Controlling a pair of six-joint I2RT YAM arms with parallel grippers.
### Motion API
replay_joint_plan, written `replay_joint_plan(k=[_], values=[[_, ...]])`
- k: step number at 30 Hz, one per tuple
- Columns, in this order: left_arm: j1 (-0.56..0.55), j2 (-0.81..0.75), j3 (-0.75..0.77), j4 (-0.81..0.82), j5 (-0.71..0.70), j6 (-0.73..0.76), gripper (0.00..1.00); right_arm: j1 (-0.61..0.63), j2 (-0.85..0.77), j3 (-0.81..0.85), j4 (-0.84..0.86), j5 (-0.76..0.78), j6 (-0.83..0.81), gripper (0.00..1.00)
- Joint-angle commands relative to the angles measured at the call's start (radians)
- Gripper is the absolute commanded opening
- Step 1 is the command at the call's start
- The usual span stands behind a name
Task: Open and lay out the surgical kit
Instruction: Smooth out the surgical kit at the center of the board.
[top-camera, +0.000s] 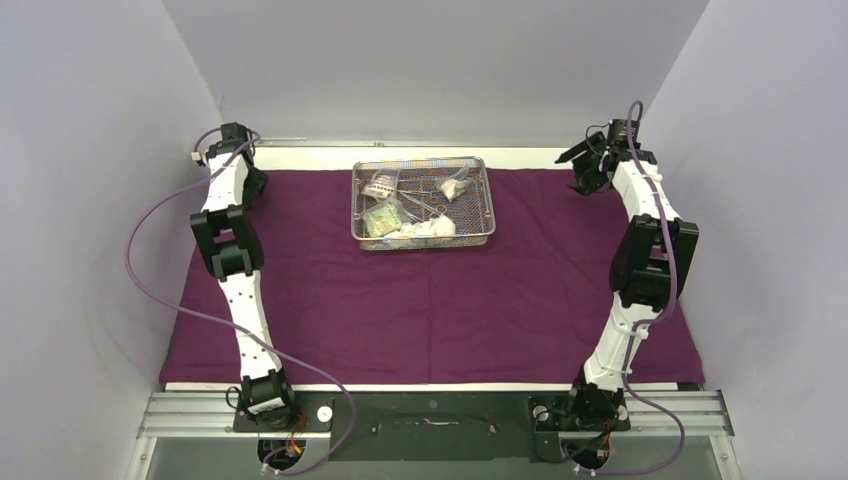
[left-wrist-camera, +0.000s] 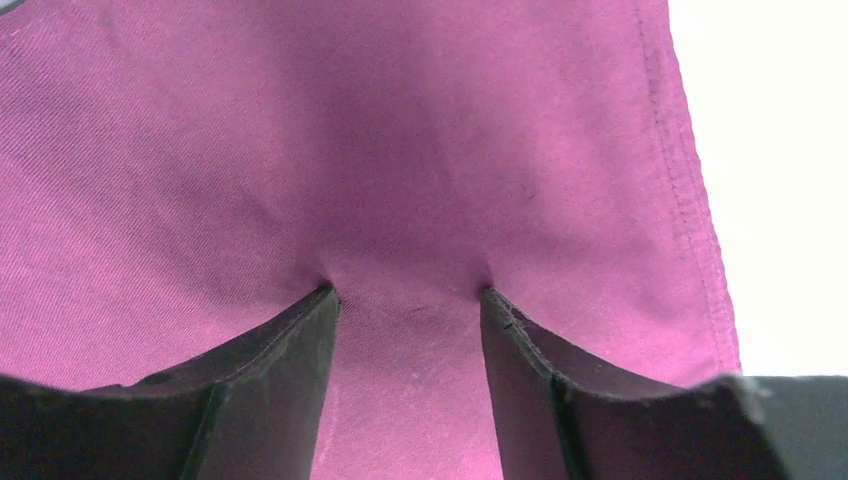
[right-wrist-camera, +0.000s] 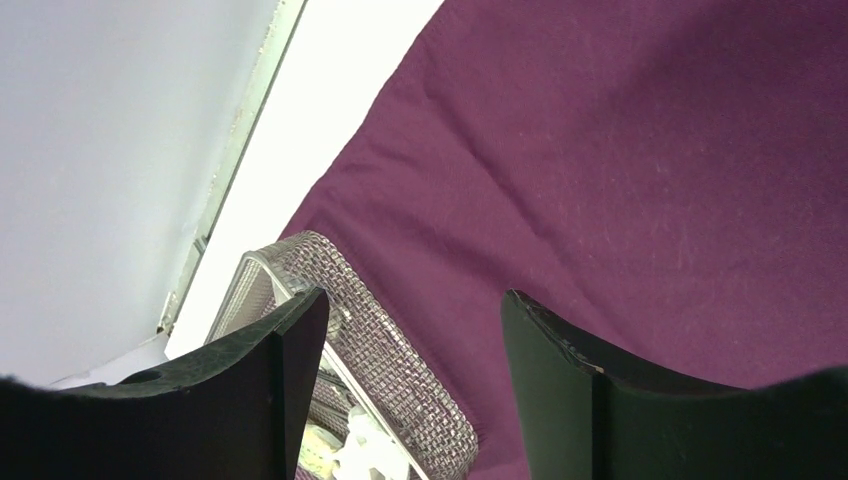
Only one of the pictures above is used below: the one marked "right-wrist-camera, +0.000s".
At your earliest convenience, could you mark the aluminium frame rail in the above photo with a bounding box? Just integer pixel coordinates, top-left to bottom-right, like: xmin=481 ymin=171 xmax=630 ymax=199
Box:
xmin=156 ymin=0 xmax=307 ymax=335

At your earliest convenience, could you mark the white cotton balls bag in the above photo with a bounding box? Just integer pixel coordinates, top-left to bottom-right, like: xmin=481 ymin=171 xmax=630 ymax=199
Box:
xmin=333 ymin=406 xmax=411 ymax=480

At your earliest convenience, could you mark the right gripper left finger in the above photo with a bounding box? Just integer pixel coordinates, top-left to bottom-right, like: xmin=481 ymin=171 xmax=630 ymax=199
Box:
xmin=1 ymin=288 xmax=329 ymax=479

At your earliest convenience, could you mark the green packet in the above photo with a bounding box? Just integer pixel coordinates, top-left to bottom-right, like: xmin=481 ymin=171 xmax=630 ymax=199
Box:
xmin=298 ymin=423 xmax=343 ymax=479

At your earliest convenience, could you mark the wire mesh instrument tray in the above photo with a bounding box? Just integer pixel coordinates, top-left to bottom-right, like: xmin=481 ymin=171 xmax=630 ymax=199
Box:
xmin=207 ymin=231 xmax=478 ymax=479

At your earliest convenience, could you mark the purple cloth wrap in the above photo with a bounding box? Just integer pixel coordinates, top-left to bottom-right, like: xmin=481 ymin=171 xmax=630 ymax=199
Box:
xmin=285 ymin=1 xmax=847 ymax=479

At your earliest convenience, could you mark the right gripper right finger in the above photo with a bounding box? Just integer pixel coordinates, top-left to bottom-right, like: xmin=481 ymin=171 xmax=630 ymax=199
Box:
xmin=501 ymin=290 xmax=847 ymax=479

